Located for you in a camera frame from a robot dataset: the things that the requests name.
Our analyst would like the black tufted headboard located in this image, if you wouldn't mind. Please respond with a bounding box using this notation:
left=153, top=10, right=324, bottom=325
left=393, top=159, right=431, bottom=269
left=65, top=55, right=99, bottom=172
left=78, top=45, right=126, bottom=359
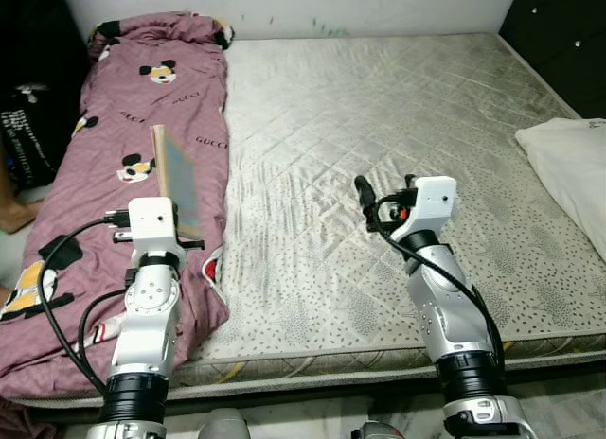
left=499, top=0, right=606, bottom=119

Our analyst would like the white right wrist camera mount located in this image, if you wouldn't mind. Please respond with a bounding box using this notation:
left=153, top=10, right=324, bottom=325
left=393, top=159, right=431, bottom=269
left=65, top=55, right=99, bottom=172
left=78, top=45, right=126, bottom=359
left=393, top=177, right=459, bottom=247

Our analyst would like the black bag white print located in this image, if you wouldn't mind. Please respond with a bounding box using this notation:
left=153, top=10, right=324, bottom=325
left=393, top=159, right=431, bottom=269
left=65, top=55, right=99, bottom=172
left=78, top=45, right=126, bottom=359
left=0, top=79, right=59, bottom=190

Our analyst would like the blue yellow children's book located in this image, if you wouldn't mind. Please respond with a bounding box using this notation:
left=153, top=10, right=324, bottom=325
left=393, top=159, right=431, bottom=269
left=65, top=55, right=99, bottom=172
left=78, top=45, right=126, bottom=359
left=151, top=124, right=205, bottom=242

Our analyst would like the grey robot left leg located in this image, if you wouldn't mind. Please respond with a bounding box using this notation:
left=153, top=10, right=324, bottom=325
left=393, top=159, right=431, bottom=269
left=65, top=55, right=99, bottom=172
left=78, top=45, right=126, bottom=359
left=199, top=408, right=253, bottom=439

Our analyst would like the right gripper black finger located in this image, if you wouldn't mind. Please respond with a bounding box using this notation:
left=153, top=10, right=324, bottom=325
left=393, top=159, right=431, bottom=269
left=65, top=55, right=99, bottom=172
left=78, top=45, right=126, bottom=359
left=354, top=175, right=380, bottom=234

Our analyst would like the grey quilted mattress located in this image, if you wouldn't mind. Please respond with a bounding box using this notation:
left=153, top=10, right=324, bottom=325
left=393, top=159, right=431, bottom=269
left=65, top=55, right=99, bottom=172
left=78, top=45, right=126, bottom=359
left=175, top=32, right=606, bottom=390

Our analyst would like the pink cartoon print blanket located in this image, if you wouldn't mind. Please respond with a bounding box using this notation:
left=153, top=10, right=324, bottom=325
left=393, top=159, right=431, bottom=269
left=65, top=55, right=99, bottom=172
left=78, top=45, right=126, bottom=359
left=0, top=11, right=234, bottom=404

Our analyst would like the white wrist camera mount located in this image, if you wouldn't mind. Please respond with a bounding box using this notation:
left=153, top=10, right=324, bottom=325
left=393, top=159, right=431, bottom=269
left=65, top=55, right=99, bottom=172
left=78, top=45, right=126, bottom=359
left=128, top=197, right=182, bottom=256
left=393, top=177, right=459, bottom=247

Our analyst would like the grey robot leg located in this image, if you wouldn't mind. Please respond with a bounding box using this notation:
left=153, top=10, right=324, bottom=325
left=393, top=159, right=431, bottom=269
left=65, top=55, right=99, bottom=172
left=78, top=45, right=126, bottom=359
left=352, top=420, right=398, bottom=439
left=199, top=408, right=253, bottom=439

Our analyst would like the grey robot right leg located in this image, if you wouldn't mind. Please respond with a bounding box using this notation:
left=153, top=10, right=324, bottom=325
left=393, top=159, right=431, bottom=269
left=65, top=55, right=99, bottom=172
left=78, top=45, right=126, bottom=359
left=352, top=420, right=398, bottom=439

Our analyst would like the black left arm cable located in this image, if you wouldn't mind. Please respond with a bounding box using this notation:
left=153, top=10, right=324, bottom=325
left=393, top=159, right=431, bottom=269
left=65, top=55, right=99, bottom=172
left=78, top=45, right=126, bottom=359
left=38, top=212, right=135, bottom=399

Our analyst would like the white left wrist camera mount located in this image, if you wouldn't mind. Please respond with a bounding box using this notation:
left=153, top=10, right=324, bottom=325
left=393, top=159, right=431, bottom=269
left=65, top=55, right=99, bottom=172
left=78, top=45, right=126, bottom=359
left=128, top=197, right=182, bottom=256

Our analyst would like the grey bed base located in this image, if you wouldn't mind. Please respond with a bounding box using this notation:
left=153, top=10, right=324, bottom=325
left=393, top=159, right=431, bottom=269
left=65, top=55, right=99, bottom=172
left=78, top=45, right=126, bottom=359
left=0, top=340, right=606, bottom=413

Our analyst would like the person in black clothes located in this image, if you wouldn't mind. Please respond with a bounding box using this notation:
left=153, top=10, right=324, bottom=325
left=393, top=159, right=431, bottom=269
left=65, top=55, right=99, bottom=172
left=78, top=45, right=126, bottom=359
left=0, top=165, right=40, bottom=235

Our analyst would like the white pillow with grey lettering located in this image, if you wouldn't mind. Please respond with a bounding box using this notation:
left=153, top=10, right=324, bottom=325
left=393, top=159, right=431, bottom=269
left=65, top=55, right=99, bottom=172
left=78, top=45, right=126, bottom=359
left=514, top=117, right=606, bottom=235

